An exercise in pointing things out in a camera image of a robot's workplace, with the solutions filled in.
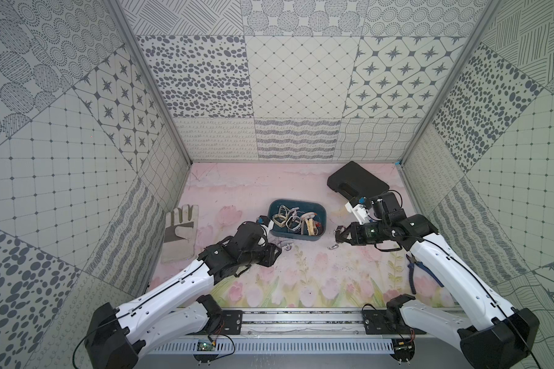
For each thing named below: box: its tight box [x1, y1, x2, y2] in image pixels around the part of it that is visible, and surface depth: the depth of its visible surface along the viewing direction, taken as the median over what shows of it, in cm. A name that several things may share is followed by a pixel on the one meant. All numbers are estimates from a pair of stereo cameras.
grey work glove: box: [160, 204, 200, 263], surface depth 98 cm
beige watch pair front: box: [272, 204, 290, 228], surface depth 99 cm
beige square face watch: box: [307, 218, 316, 237], surface depth 94 cm
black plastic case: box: [327, 160, 391, 203], surface depth 110 cm
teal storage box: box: [267, 199, 328, 242], surface depth 97 cm
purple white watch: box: [278, 239, 294, 252], surface depth 92 cm
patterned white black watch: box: [285, 215, 302, 234], surface depth 97 cm
